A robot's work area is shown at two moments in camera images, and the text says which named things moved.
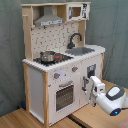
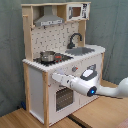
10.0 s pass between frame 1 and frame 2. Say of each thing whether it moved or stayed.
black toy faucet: stayed
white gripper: moved
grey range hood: stayed
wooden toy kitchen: stayed
